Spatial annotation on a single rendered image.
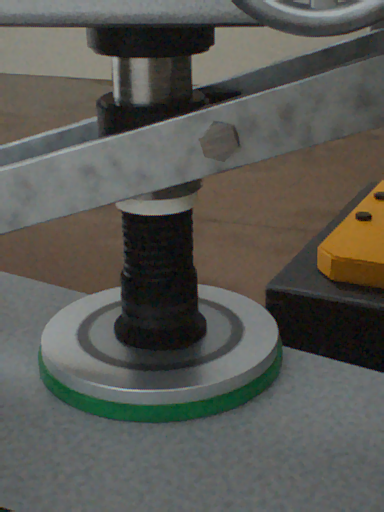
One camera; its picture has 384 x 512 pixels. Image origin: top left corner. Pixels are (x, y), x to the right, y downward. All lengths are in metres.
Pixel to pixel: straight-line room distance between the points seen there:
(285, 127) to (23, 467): 0.31
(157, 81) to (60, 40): 7.01
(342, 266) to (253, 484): 0.67
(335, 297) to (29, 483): 0.68
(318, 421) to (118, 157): 0.26
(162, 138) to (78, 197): 0.08
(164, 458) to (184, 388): 0.06
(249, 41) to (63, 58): 1.75
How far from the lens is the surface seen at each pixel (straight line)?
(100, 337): 0.73
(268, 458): 0.62
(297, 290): 1.20
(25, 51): 7.84
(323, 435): 0.64
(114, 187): 0.63
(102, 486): 0.59
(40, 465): 0.62
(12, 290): 0.90
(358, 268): 1.21
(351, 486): 0.60
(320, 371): 0.73
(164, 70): 0.63
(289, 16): 0.49
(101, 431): 0.65
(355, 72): 0.60
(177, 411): 0.65
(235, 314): 0.76
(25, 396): 0.70
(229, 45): 7.01
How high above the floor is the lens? 1.23
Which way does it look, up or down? 22 degrees down
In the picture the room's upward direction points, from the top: 1 degrees counter-clockwise
